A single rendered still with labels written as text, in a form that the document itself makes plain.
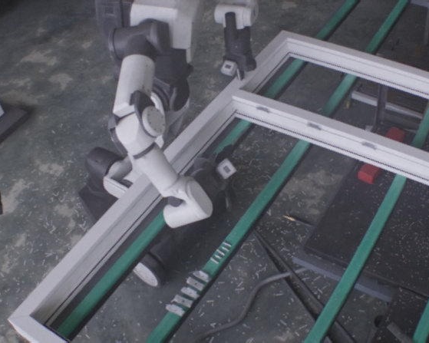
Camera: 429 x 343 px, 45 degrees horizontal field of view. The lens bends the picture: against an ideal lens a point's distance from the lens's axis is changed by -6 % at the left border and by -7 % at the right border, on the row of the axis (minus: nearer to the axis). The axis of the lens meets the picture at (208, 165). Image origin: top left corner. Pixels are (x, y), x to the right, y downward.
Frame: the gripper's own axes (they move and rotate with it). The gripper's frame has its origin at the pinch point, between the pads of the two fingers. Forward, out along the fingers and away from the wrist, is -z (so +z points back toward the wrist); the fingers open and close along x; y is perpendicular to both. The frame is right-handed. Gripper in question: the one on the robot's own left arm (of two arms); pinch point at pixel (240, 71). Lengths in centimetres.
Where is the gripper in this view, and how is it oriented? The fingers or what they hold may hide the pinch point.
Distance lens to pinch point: 192.8
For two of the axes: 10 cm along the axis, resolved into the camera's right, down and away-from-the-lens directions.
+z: -1.0, -7.1, -7.0
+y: -5.5, 6.3, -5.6
